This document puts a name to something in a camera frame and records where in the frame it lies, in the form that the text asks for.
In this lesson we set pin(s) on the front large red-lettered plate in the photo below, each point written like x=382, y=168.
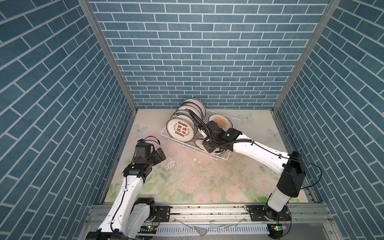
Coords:
x=180, y=130

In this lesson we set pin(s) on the large red-lettered plate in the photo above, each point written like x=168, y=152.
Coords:
x=180, y=130
x=197, y=103
x=194, y=108

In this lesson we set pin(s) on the circuit board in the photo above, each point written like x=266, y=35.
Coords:
x=276, y=231
x=152, y=230

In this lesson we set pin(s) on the small orange sunburst plate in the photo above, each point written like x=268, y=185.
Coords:
x=222, y=121

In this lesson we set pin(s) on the white wire dish rack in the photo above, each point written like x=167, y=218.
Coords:
x=198, y=136

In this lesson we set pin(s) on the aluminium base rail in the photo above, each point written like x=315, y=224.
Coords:
x=308, y=221

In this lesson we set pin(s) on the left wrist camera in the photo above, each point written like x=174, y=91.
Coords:
x=143, y=152

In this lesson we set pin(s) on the back large red-lettered plate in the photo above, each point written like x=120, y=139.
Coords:
x=197, y=103

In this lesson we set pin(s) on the right circuit board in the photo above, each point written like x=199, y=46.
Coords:
x=276, y=231

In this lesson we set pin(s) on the left circuit board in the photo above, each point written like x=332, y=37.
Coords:
x=152, y=230

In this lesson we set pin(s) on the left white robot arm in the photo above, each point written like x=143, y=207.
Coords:
x=129, y=212

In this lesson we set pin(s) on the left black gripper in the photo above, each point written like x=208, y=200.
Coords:
x=158, y=158

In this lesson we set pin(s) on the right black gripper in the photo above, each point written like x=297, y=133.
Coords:
x=207, y=148

